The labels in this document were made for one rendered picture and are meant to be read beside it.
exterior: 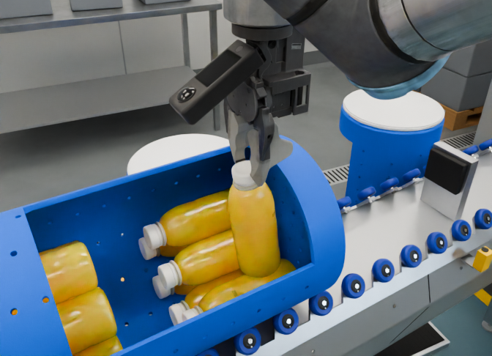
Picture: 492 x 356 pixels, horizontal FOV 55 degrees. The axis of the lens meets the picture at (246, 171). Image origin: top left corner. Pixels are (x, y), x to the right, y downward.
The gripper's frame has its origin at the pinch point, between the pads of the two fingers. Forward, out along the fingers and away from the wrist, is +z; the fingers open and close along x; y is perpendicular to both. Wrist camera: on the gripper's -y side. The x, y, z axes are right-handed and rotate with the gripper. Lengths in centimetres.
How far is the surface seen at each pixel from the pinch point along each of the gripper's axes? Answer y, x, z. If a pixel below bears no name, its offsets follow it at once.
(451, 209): 56, 2, 30
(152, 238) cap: -11.3, 9.1, 13.6
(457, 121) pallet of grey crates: 263, 136, 118
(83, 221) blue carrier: -19.4, 18.9, 13.6
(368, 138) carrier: 58, 31, 26
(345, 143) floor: 181, 163, 125
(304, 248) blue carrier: 11.9, 0.3, 19.7
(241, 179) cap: -1.5, -1.3, 0.0
